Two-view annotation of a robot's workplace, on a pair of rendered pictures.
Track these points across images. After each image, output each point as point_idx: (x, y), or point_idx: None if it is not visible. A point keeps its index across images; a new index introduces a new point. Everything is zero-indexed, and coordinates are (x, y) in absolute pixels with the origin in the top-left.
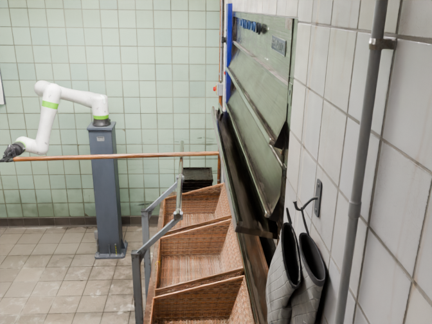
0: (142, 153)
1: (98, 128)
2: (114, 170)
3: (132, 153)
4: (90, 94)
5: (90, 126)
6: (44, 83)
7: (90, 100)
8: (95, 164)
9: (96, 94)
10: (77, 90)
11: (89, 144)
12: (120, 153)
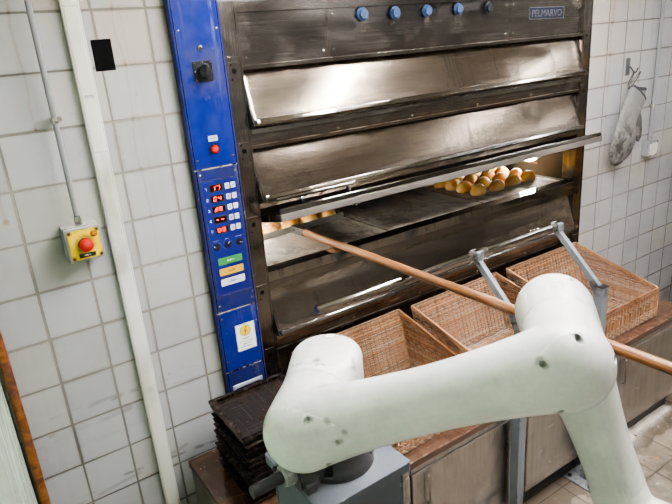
0: (462, 286)
1: None
2: None
3: (480, 292)
4: (329, 372)
5: (382, 467)
6: (577, 301)
7: (358, 377)
8: None
9: (326, 351)
10: (363, 381)
11: None
12: (499, 300)
